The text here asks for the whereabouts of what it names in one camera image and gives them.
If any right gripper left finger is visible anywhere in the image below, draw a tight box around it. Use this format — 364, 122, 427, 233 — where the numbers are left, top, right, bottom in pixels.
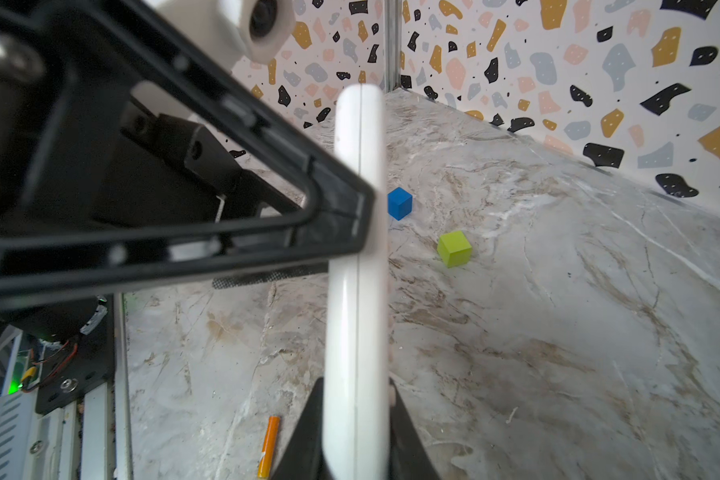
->
271, 378, 324, 480

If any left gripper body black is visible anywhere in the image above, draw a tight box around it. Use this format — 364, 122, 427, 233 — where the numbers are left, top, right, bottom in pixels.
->
0, 0, 307, 337

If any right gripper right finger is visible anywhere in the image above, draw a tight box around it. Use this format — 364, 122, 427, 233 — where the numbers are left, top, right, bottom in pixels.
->
388, 379, 440, 480

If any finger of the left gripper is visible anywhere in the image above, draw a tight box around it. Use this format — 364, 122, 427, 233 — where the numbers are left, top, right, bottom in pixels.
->
0, 0, 377, 313

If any white red remote control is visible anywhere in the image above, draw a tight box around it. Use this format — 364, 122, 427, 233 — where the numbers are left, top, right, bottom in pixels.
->
321, 84, 390, 479

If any orange battery lower left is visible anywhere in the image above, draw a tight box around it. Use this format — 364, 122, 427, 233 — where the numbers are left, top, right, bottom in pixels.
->
257, 416, 280, 479

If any blue cube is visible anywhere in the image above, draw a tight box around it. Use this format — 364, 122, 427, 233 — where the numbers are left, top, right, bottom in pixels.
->
388, 187, 413, 220

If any green cube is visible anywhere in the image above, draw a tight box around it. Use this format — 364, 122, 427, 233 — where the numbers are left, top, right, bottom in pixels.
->
437, 231, 472, 268

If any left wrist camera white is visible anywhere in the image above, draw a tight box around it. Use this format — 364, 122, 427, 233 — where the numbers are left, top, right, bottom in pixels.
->
147, 0, 295, 70

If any aluminium mounting rail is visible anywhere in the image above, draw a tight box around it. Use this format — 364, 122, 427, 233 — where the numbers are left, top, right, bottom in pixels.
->
0, 294, 135, 479

